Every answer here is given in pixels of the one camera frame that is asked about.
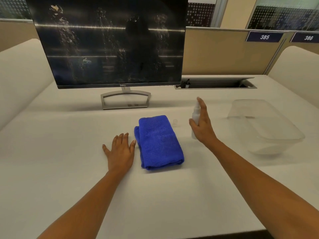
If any blue number label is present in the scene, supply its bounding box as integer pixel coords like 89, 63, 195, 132
246, 31, 284, 43
290, 32, 319, 43

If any beige partition panel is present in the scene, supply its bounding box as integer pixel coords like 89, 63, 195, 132
182, 26, 291, 76
0, 19, 40, 53
284, 32, 319, 55

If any blue microfibre cloth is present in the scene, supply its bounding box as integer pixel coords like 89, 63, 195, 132
134, 115, 185, 171

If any grey desk cable tray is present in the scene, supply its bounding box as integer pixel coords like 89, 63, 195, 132
174, 77, 258, 90

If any person's right hand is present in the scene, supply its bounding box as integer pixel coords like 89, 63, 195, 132
188, 97, 220, 147

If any glass door silver frame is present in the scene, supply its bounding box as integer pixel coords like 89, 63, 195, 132
185, 0, 229, 28

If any black Dell monitor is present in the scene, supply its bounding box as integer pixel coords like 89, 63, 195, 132
24, 0, 189, 89

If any dotted frosted glass window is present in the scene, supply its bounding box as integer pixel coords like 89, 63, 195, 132
245, 0, 319, 32
0, 0, 33, 20

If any white spray bottle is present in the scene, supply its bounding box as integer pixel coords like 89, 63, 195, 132
191, 102, 201, 140

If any clear plastic container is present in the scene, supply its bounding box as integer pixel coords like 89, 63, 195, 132
227, 99, 305, 155

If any person's left hand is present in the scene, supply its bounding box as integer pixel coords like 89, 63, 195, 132
102, 132, 137, 176

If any person's left forearm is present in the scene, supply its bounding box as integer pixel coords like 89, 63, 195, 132
37, 170, 126, 239

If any person's right forearm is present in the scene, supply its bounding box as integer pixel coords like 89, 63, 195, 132
205, 138, 319, 239

